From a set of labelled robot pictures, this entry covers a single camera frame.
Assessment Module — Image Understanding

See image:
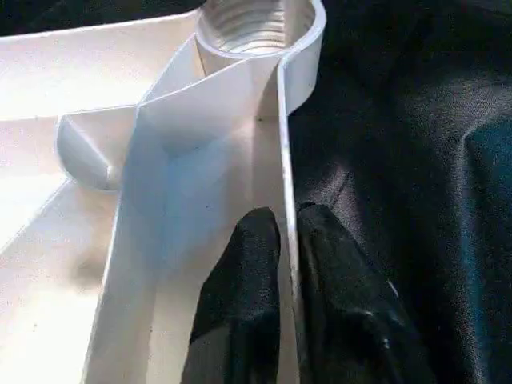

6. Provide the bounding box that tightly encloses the black mat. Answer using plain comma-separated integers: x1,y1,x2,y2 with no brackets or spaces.
0,0,512,384

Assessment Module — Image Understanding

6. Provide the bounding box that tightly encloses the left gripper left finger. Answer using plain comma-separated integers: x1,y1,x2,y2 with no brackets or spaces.
180,206,282,384

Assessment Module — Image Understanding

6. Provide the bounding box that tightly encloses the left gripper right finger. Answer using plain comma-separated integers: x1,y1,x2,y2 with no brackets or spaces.
298,204,437,384

